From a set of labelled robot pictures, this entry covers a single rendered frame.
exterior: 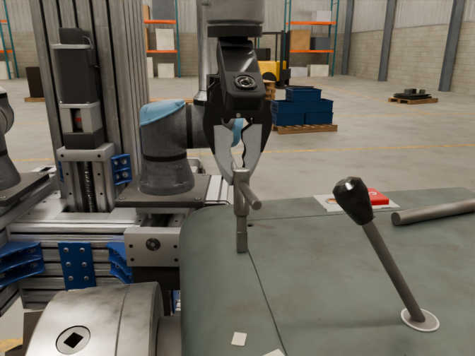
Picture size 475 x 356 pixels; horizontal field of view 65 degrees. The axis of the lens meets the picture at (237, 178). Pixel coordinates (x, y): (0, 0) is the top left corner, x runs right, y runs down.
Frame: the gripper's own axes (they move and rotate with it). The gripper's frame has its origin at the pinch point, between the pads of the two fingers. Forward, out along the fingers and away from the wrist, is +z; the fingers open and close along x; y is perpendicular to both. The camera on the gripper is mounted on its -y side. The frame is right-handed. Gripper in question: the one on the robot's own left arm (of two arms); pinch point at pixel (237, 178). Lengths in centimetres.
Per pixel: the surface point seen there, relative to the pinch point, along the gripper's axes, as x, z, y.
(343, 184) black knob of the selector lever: -7.3, -5.3, -18.3
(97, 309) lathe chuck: 18.1, 10.8, -12.0
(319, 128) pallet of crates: -258, 131, 630
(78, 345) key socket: 19.2, 11.6, -16.5
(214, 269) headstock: 4.3, 9.3, -8.2
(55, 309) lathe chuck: 22.8, 10.9, -11.2
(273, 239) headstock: -5.0, 9.2, -2.0
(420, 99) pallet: -699, 128, 973
